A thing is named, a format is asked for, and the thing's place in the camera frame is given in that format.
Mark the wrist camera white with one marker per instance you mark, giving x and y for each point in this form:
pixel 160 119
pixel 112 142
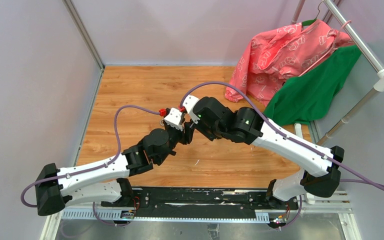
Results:
pixel 172 117
pixel 189 104

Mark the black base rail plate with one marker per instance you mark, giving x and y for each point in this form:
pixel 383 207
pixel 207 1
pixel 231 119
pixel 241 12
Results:
pixel 205 205

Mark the aluminium corner frame post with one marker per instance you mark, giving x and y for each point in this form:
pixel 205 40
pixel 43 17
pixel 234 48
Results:
pixel 77 20

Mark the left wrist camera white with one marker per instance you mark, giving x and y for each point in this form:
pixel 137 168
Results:
pixel 172 117

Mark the metal clothes rack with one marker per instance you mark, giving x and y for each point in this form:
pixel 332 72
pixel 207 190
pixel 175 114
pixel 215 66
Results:
pixel 362 135

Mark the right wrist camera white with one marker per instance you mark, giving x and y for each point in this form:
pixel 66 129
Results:
pixel 189 104

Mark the green garment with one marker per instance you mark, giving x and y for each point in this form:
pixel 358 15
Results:
pixel 307 98

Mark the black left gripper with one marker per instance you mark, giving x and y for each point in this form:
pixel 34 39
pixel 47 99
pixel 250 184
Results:
pixel 185 137

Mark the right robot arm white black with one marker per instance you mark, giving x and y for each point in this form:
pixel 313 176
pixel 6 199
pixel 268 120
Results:
pixel 317 175

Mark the pink patterned garment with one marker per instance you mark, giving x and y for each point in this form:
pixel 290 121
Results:
pixel 272 57

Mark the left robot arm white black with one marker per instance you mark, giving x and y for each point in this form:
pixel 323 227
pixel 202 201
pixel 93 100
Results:
pixel 106 180

